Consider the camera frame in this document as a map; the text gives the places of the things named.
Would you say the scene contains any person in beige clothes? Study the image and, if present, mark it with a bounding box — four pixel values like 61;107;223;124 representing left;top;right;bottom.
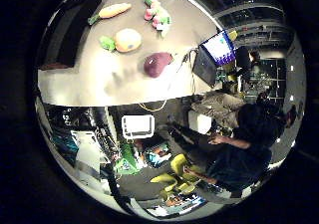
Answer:
189;90;247;129

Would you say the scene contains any yellow cable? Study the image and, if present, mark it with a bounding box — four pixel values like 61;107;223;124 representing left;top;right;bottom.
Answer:
138;99;168;112

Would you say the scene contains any black fabric container bin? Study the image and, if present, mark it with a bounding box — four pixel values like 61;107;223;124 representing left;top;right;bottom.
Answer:
39;0;104;71

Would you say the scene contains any person in dark clothes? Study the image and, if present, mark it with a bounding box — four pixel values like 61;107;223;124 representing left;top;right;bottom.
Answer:
183;101;298;193

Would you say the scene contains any long orange carrot plush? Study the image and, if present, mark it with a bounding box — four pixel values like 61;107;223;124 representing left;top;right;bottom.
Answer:
87;2;133;26

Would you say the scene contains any purple eggplant plush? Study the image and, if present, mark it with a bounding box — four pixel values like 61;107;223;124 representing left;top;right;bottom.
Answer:
143;52;174;79

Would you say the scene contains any yellow green chair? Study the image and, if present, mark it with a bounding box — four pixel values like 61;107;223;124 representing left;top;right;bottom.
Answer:
150;172;178;192
169;153;190;177

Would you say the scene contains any white box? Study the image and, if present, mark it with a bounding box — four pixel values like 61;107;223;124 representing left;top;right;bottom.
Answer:
187;110;213;135

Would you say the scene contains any open black laptop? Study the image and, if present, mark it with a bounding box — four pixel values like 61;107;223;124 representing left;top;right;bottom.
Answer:
191;29;237;89

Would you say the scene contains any white plastic crate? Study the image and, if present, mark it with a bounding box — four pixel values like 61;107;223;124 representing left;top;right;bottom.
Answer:
121;113;156;140

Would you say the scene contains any pink and green plush toy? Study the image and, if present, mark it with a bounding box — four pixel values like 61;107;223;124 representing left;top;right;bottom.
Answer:
143;0;172;39

